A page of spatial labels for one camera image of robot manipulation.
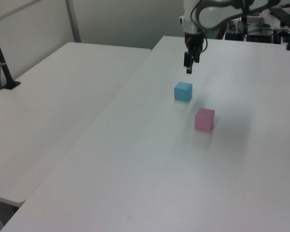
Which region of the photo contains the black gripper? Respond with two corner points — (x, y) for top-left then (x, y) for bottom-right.
(183, 32), (207, 74)

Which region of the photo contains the grey metal partition post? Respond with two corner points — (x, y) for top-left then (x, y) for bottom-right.
(64, 0), (82, 43)

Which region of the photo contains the black electronics box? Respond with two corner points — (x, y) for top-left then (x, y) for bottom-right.
(247, 29), (274, 44)

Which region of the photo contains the small black device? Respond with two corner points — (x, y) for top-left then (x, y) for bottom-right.
(225, 32), (244, 41)

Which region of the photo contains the silver electronics box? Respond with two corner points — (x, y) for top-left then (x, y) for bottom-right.
(246, 15), (266, 28)

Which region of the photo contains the black camera stand pole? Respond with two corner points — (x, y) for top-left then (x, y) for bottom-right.
(0, 19), (22, 91)

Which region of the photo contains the pink cube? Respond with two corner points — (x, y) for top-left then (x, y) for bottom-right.
(194, 107), (216, 132)

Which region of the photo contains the blue cube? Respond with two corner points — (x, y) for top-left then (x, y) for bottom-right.
(173, 81), (193, 102)

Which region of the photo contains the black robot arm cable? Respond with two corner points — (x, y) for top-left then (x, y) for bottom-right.
(189, 0), (208, 54)

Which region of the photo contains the thin black pole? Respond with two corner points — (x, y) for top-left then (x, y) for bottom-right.
(241, 0), (249, 41)

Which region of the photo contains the white side table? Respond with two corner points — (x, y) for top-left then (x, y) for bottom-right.
(0, 42), (152, 208)

